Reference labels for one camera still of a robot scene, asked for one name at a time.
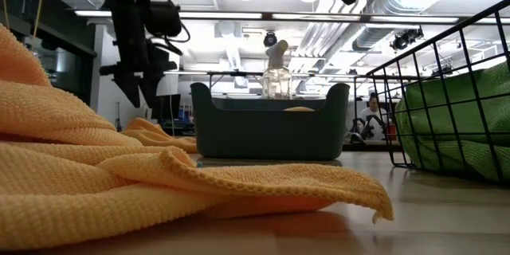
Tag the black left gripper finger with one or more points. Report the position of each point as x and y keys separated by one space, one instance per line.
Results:
x=150 y=83
x=130 y=87

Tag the orange microfiber towel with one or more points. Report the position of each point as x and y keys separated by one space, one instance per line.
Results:
x=159 y=137
x=119 y=191
x=299 y=108

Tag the green microfiber towel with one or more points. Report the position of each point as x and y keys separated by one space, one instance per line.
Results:
x=430 y=118

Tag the black background robot arm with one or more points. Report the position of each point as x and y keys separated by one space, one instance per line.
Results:
x=368 y=128

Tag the dark background monitor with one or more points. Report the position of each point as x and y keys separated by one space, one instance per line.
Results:
x=167 y=107

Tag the black ceiling device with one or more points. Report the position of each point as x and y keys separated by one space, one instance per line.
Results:
x=406 y=39

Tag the clear spray bottle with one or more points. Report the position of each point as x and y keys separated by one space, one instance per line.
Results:
x=277 y=81

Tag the person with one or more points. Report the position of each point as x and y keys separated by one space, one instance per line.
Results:
x=373 y=113

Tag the dark grey plastic bin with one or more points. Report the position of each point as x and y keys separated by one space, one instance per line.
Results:
x=271 y=135

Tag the overhead frame light bar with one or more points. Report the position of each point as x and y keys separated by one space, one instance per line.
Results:
x=318 y=16

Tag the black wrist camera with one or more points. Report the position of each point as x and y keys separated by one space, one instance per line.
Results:
x=163 y=18

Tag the silver ventilation duct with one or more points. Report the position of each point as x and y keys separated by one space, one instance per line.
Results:
x=398 y=4

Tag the black overhead camera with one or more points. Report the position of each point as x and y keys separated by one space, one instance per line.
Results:
x=270 y=39

